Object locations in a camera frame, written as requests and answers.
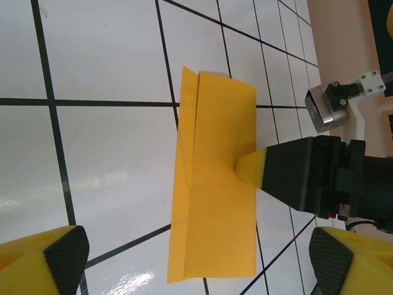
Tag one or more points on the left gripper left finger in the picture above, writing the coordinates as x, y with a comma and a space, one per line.
24, 267

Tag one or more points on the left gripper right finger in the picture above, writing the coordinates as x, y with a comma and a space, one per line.
368, 270

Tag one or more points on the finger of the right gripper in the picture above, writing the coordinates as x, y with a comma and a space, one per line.
285, 175

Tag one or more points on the yellow paper sheet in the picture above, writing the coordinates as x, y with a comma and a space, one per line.
221, 138

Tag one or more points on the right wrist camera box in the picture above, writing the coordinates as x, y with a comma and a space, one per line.
325, 107

